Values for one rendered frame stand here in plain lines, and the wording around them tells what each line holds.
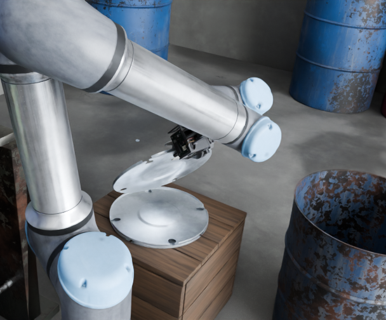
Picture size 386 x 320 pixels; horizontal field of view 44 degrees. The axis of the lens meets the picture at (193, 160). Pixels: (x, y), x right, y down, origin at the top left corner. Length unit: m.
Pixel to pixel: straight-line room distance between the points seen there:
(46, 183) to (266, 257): 1.25
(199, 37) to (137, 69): 3.72
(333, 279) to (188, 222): 0.43
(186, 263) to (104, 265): 0.53
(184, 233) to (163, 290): 0.17
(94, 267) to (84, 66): 0.33
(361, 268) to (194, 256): 0.42
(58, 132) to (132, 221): 0.68
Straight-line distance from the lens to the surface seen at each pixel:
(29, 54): 0.60
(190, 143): 1.09
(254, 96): 0.94
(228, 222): 1.44
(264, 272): 1.84
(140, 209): 1.43
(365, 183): 1.62
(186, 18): 4.37
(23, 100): 0.73
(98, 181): 2.26
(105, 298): 0.77
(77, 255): 0.79
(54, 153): 0.77
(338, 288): 1.34
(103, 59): 0.59
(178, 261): 1.28
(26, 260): 1.43
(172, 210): 1.44
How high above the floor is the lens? 1.19
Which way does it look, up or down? 29 degrees down
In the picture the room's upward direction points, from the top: 6 degrees clockwise
